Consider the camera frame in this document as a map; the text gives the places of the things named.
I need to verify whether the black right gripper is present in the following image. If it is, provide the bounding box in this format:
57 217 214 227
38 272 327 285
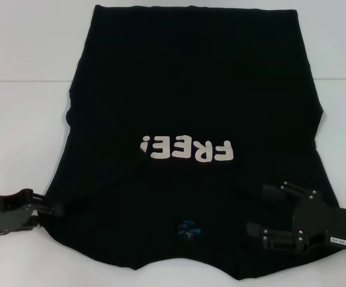
246 181 346 255

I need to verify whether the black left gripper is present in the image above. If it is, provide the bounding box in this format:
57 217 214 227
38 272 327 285
0 188 65 237

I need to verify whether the black shirt with FREE print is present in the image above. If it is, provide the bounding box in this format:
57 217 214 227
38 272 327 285
42 4 341 282

